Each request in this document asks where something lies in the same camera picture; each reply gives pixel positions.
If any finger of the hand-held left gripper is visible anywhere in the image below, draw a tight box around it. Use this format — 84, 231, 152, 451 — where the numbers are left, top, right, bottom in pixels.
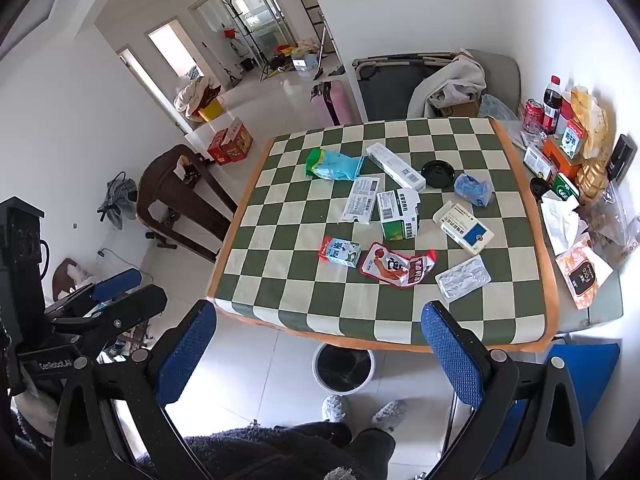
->
45, 268, 143, 319
52, 285, 169, 342

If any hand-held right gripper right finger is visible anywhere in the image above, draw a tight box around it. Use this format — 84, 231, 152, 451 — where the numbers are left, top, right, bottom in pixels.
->
421, 300, 596, 480

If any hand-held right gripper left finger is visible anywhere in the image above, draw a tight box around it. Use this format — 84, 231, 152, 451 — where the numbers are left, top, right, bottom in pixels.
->
51, 299, 218, 480

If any silver blister pack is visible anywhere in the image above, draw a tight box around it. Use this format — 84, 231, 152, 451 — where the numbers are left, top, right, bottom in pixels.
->
435, 254, 492, 302

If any red snack wrapper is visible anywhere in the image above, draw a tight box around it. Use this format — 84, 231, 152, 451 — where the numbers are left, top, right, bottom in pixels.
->
360, 241, 438, 289

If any white round trash bin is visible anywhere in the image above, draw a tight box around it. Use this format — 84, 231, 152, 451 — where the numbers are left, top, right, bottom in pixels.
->
312, 342, 377, 395

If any green white medicine box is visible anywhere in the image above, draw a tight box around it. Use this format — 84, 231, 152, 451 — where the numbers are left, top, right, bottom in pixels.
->
376, 187, 421, 241

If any small blue white milk carton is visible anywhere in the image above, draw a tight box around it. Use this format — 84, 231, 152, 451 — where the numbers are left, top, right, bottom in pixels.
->
318, 236, 362, 267

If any grey cloth bag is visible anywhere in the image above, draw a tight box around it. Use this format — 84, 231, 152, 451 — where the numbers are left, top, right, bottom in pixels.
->
97, 172, 138, 231

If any grey fluffy right slipper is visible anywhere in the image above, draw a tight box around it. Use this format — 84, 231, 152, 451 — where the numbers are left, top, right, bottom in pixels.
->
371, 400, 408, 431

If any grey fluffy slipper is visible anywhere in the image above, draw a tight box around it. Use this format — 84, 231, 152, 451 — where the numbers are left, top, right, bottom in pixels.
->
371, 400, 408, 431
321, 395, 349, 422

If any dark wooden chair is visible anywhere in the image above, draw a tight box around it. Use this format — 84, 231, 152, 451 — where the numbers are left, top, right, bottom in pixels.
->
136, 144, 240, 263

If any black bin liner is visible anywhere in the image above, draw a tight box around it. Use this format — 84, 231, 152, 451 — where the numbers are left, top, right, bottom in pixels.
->
316, 345, 374, 391

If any person's left leg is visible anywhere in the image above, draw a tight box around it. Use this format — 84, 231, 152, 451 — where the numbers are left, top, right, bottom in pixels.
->
182, 422, 353, 480

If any person's leg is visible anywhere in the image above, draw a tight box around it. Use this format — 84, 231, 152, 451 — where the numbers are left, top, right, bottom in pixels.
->
182, 422, 353, 480
320, 429, 397, 480

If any person's right leg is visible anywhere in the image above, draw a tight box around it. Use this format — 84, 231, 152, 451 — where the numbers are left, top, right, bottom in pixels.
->
320, 429, 397, 480

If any grey fluffy left slipper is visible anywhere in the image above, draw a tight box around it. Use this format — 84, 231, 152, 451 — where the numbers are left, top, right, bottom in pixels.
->
321, 395, 349, 422

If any blue chair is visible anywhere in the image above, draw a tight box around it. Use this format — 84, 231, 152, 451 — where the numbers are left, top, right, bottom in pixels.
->
477, 342, 621, 463

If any green checkered table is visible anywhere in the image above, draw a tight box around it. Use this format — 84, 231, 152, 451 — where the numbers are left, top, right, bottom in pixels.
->
206, 117, 561, 353

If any orange white snack packet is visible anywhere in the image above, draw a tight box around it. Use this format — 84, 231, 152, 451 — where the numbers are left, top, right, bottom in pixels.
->
555, 237, 615, 311

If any red cardboard box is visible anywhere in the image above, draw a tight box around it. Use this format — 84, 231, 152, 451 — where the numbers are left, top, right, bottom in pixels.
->
207, 129, 232, 166
220, 119, 254, 162

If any crumpled blue plastic bag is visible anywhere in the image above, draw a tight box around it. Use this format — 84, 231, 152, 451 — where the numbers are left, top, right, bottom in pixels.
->
454, 173, 496, 207

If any white tissue paper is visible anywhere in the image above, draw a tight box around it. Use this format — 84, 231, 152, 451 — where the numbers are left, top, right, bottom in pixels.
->
540, 195, 591, 256

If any flat white printed card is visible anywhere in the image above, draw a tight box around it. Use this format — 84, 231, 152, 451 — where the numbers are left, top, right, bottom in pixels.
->
341, 174, 387, 226

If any black round lid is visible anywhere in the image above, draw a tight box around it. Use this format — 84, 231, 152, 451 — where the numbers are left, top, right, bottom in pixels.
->
421, 160, 455, 190

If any yellow bin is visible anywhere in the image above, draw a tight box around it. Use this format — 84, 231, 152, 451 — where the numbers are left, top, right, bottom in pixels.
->
197, 99, 224, 122

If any pile of light clothes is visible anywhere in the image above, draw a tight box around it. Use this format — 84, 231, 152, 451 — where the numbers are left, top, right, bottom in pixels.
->
174, 77, 221, 121

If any long white box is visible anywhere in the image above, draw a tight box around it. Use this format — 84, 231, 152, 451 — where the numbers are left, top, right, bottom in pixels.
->
366, 142, 427, 192

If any green white packet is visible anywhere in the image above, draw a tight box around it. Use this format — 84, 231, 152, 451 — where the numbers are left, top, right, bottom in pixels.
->
552, 172, 581, 201

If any white blue packet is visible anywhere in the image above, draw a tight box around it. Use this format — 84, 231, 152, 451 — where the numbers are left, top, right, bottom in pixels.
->
523, 146, 558, 183

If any gold foil package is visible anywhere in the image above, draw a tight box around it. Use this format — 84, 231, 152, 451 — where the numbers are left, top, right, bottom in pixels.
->
577, 160, 610, 203

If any green blue snack bag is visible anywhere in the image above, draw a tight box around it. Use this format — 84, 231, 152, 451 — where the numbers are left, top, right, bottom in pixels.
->
305, 148, 366, 182

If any orange box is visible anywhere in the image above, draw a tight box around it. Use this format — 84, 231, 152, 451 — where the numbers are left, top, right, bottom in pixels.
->
542, 137, 583, 176

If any white green drink carton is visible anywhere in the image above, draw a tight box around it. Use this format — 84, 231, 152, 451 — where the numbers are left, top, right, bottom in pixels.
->
560, 120, 586, 158

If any brown cardboard box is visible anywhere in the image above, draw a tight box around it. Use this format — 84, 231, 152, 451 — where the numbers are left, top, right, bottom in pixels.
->
432, 100, 481, 118

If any clear bluish plastic bag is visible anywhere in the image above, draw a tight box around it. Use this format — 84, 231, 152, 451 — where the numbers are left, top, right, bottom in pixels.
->
479, 94, 518, 123

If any red drink can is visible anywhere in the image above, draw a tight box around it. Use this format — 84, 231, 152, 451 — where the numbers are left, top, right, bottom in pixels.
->
521, 99, 544, 133

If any black box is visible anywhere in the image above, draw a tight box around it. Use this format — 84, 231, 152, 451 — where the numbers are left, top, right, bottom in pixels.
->
607, 134, 638, 183

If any cola bottle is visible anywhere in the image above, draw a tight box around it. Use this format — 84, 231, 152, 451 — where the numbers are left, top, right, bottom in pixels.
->
542, 76, 562, 136

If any dark grey folding bed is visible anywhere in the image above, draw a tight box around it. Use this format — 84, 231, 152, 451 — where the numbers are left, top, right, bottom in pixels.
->
352, 52, 466, 122

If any yellow bread bag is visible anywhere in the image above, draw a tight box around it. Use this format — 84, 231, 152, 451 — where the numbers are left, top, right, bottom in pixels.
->
570, 87, 608, 161

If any white jacket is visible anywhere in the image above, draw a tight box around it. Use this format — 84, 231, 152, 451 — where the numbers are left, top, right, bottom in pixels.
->
407, 50, 487, 120

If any pink suitcase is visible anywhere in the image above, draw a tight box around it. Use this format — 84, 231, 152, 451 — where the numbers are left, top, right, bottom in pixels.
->
311, 80, 356, 127

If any black coat rack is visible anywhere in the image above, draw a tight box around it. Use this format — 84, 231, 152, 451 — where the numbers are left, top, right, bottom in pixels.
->
223, 0, 271, 68

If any grey armchair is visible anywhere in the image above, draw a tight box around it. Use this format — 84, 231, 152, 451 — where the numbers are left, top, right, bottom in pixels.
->
465, 50, 521, 121

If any glass sliding door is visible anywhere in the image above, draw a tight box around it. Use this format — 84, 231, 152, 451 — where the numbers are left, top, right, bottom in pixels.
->
190, 0, 296, 67

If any mop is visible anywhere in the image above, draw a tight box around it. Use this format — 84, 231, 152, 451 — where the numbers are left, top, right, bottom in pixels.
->
314, 20, 335, 81

